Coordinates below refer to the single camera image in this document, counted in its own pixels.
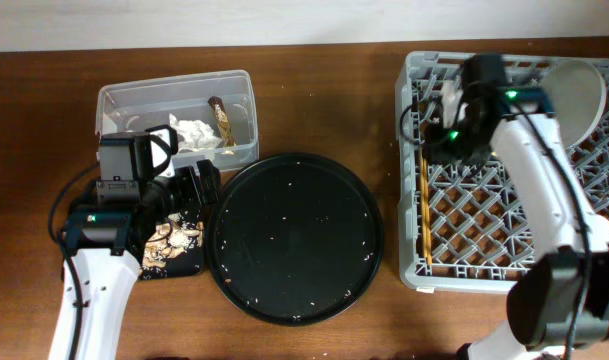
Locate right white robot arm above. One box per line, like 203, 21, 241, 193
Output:
423, 54, 609, 359

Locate white tissue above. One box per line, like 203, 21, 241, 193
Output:
169, 114, 222, 152

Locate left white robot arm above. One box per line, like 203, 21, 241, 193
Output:
49, 160, 221, 359

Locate wooden chopstick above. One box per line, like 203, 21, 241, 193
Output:
418, 151, 430, 259
420, 155, 432, 266

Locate grey dishwasher rack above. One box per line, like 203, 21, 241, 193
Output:
395, 51, 609, 294

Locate white plate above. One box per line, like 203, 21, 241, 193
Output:
540, 60, 606, 148

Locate rectangular black tray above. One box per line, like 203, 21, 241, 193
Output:
136, 199, 208, 281

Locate round black tray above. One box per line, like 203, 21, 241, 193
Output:
205, 153, 385, 326

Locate pile of food scraps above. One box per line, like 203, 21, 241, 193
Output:
139, 212, 205, 276

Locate clear plastic bin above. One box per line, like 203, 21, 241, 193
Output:
95, 70, 259, 172

